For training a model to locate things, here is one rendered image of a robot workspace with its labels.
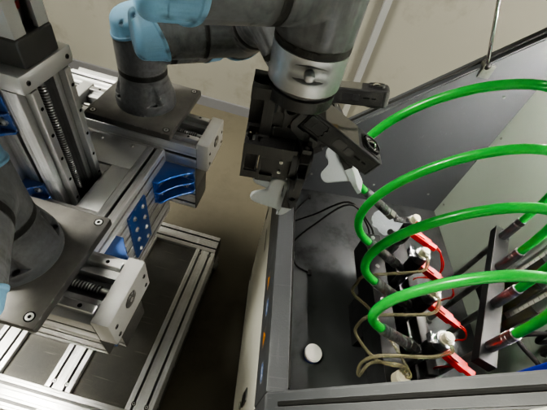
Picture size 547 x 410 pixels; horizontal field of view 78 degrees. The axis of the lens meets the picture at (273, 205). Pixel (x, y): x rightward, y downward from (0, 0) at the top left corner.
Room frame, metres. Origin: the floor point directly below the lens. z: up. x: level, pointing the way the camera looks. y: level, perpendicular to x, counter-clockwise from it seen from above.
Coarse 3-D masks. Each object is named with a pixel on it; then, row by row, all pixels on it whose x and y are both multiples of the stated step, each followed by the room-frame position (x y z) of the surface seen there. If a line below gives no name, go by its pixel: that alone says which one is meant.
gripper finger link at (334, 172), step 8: (328, 152) 0.45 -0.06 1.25; (328, 160) 0.44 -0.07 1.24; (336, 160) 0.44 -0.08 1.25; (328, 168) 0.43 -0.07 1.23; (336, 168) 0.43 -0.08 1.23; (352, 168) 0.42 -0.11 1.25; (328, 176) 0.43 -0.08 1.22; (336, 176) 0.43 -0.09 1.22; (344, 176) 0.43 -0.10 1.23; (352, 176) 0.42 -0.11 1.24; (360, 176) 0.43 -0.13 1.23; (352, 184) 0.42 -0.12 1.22; (360, 184) 0.42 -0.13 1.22; (360, 192) 0.42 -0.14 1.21
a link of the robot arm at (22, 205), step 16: (0, 144) 0.28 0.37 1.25; (0, 160) 0.26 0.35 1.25; (0, 176) 0.25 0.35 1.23; (16, 176) 0.27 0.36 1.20; (0, 192) 0.23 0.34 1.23; (16, 192) 0.25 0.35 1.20; (0, 208) 0.21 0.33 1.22; (16, 208) 0.23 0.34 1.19; (32, 208) 0.27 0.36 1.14; (16, 224) 0.23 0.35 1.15
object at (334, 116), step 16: (336, 112) 0.35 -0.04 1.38; (304, 128) 0.31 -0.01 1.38; (320, 128) 0.31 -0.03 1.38; (336, 128) 0.32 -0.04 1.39; (352, 128) 0.35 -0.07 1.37; (336, 144) 0.32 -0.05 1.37; (352, 144) 0.32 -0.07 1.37; (368, 144) 0.33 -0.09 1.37; (352, 160) 0.32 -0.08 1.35; (368, 160) 0.32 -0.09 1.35
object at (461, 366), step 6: (456, 354) 0.24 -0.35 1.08; (450, 360) 0.23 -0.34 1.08; (456, 360) 0.23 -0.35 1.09; (462, 360) 0.24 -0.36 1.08; (456, 366) 0.23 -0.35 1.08; (462, 366) 0.23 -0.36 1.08; (468, 366) 0.23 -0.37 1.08; (462, 372) 0.22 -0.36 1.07; (468, 372) 0.22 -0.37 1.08; (474, 372) 0.22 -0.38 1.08
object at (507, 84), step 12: (480, 84) 0.48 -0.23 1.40; (492, 84) 0.48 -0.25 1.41; (504, 84) 0.48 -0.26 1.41; (516, 84) 0.48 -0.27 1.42; (528, 84) 0.49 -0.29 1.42; (540, 84) 0.49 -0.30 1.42; (432, 96) 0.48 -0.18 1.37; (444, 96) 0.48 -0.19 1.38; (456, 96) 0.48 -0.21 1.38; (408, 108) 0.47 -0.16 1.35; (420, 108) 0.47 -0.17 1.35; (384, 120) 0.47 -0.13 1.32; (396, 120) 0.47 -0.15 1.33; (372, 132) 0.47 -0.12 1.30; (528, 216) 0.51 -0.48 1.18
